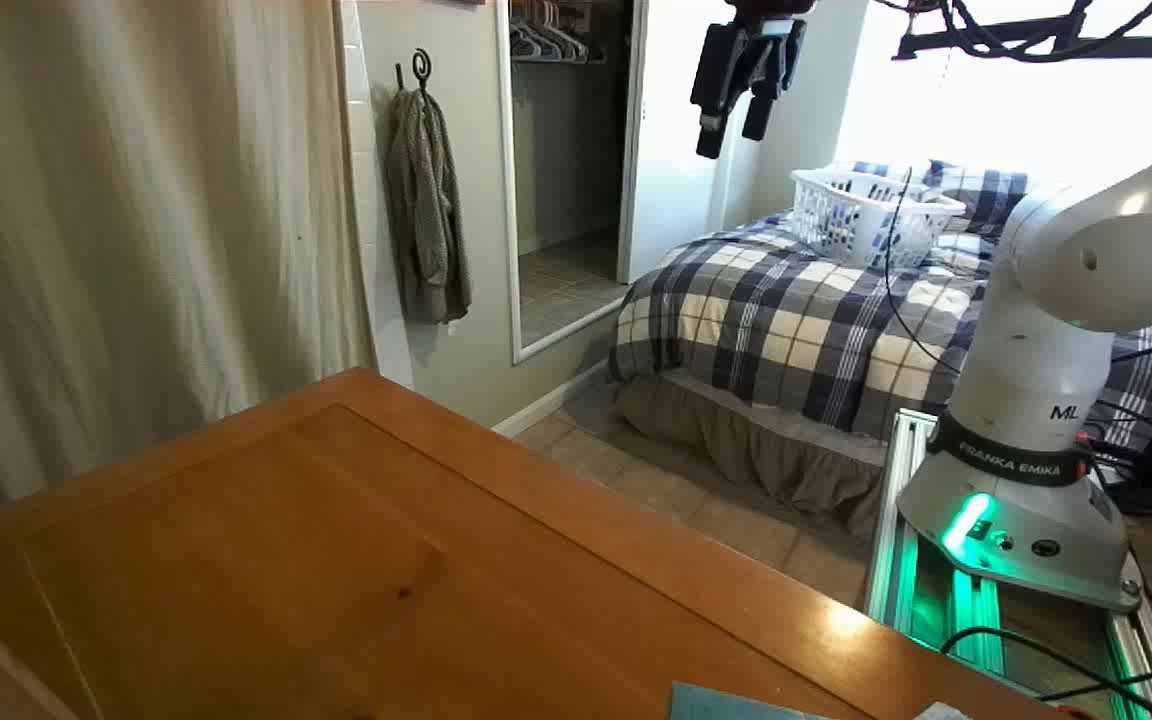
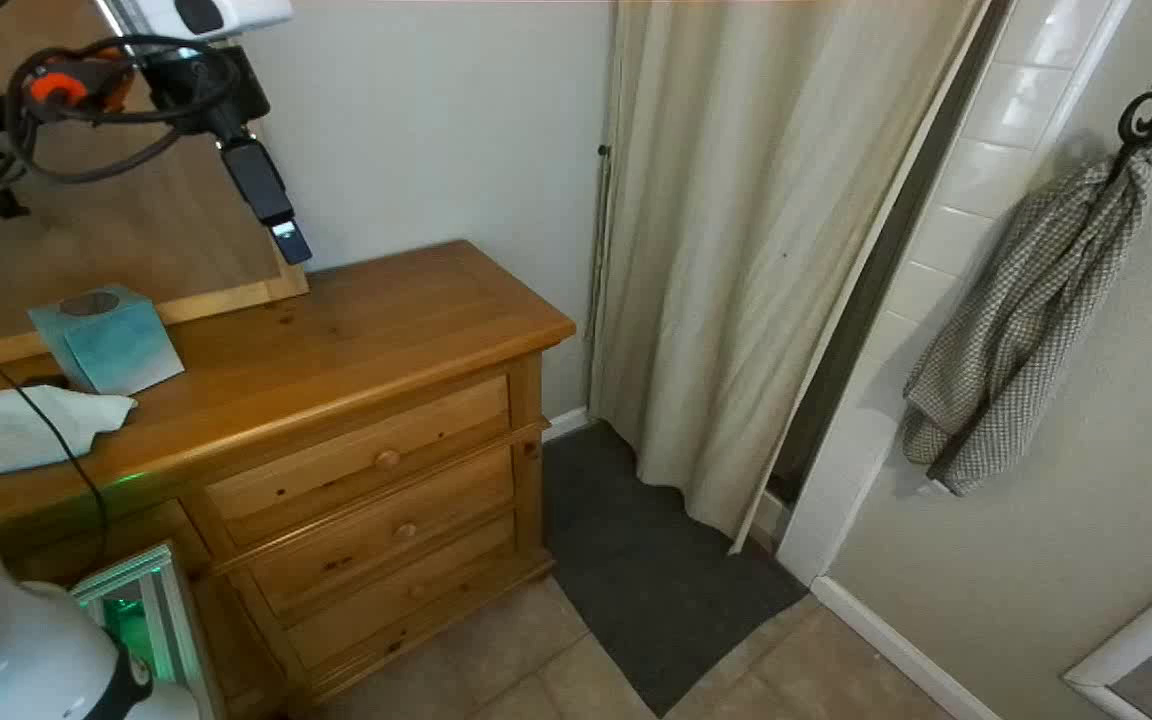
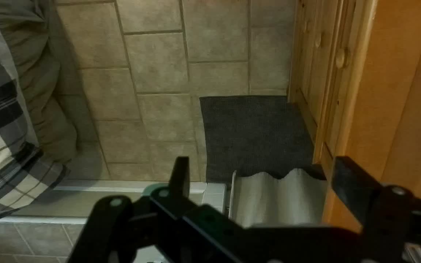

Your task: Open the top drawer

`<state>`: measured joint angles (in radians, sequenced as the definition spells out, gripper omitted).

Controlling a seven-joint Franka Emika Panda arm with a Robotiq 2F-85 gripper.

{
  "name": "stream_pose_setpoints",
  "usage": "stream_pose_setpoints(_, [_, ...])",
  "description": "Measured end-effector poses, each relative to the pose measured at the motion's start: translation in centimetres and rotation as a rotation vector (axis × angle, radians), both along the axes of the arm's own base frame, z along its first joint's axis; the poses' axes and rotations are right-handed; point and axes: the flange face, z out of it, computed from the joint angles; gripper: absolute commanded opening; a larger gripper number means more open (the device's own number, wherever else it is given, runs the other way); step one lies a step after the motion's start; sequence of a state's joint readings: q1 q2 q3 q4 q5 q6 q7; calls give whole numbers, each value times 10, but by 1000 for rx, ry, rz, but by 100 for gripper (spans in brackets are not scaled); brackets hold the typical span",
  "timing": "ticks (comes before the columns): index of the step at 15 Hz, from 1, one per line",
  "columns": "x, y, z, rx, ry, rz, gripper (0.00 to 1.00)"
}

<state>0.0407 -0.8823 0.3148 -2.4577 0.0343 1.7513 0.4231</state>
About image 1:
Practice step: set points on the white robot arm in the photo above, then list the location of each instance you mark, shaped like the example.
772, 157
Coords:
1068, 266

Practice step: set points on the brown bed skirt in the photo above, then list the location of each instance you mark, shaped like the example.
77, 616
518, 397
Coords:
751, 446

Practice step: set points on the olive hanging coat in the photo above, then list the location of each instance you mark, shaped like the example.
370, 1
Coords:
420, 214

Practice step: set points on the plaid bed blanket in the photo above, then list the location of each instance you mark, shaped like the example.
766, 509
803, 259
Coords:
788, 322

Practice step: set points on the white door trim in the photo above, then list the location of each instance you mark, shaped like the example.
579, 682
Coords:
370, 200

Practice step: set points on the wooden dresser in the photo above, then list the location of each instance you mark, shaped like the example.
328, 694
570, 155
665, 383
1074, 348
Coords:
337, 563

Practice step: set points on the white blue floral pillow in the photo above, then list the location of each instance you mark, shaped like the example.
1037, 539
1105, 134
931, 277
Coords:
857, 214

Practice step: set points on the dark hanging clothes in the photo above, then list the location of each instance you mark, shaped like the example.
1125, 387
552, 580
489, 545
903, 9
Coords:
738, 66

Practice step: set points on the teal flat item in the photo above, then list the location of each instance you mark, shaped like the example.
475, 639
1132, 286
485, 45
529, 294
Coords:
738, 707

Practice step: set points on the white curtain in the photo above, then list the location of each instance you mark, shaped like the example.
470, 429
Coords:
137, 200

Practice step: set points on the small white item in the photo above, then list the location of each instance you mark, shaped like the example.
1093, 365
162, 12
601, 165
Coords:
943, 713

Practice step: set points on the white closet door frame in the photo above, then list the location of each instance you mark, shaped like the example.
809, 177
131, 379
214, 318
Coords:
507, 200

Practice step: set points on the black wall hook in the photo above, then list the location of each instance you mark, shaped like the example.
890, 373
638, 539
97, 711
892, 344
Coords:
420, 66

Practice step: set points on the aluminium robot stand frame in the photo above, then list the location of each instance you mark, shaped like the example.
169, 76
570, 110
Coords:
884, 533

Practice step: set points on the black overhead camera rig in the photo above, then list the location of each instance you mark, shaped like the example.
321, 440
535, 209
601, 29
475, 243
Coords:
1058, 42

